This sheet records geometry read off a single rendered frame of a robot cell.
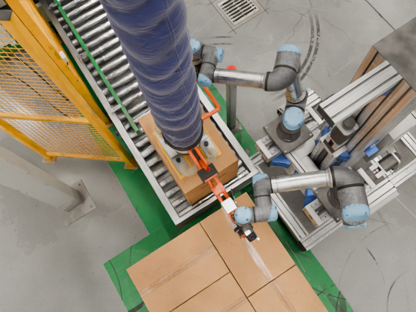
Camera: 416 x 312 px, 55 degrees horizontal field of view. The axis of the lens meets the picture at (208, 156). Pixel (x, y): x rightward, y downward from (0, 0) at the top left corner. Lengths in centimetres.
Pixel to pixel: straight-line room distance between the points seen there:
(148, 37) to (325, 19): 318
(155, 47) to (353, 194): 106
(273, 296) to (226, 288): 31
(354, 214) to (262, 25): 268
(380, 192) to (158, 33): 182
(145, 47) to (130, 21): 13
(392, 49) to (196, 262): 185
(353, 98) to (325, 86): 233
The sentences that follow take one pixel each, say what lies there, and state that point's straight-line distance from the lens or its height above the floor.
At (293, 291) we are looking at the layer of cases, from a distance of 288.
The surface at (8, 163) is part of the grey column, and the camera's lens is 258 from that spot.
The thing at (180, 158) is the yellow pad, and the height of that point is 114.
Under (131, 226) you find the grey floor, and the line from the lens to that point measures 352.
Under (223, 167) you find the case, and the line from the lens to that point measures 253.
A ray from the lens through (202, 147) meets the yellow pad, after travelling 238.
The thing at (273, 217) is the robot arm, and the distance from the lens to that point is 185.
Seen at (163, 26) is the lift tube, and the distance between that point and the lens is 120.
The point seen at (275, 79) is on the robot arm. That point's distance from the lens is 198.
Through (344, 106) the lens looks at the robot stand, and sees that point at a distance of 155.
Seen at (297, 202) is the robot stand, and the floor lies 21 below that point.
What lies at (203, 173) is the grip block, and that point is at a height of 126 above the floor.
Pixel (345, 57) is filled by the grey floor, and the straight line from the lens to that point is 408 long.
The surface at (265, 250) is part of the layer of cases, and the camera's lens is 286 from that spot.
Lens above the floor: 339
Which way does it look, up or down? 73 degrees down
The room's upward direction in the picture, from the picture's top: 10 degrees counter-clockwise
